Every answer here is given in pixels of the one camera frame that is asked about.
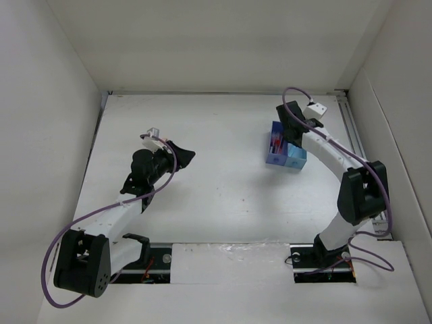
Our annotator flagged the red gel pen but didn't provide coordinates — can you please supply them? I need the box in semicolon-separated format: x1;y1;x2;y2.
274;134;281;154

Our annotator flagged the dark blue container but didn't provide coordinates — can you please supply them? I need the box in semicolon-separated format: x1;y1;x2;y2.
265;121;288;166

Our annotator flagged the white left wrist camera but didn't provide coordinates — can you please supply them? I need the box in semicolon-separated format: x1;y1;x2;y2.
140;128;166;152

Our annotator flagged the pink ink clear pen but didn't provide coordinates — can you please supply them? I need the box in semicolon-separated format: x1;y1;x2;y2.
269;133;277;154

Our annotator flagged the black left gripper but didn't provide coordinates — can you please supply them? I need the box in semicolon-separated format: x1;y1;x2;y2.
147;141;194;185

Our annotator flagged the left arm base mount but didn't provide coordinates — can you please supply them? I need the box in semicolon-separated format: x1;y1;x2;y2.
111;234;173;284

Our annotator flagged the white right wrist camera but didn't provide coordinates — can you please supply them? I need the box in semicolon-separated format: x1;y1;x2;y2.
303;102;327;120

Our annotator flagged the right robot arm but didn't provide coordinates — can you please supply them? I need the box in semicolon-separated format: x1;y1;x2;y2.
276;101;389;266

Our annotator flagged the aluminium side rail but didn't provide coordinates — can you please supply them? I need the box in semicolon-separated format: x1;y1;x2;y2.
337;91;393;240

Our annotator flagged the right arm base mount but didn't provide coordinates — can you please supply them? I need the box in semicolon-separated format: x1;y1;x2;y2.
285;243;356;284

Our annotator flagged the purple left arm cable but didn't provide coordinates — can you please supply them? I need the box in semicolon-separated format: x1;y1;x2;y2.
40;133;179;308

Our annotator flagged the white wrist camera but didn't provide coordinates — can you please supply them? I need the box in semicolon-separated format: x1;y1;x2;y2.
303;102;327;120
140;128;166;152

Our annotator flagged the light blue container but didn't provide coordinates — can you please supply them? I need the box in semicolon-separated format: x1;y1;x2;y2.
285;143;307;170

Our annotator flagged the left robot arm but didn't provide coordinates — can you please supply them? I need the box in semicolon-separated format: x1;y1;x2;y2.
53;134;196;298

